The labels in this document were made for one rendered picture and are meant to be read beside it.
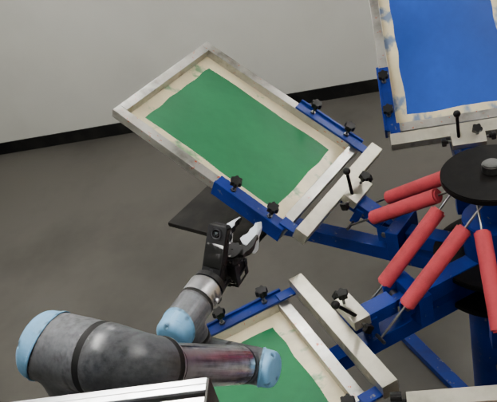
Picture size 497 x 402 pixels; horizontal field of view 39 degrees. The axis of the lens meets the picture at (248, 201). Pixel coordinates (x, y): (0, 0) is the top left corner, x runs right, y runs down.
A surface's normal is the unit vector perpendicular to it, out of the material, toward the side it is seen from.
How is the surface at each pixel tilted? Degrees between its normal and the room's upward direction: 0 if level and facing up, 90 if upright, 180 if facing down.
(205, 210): 0
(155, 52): 90
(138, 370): 69
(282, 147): 32
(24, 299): 0
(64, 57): 90
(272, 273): 0
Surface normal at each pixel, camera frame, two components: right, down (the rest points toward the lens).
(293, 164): 0.22, -0.59
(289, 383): -0.23, -0.81
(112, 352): 0.17, -0.43
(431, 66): -0.25, -0.37
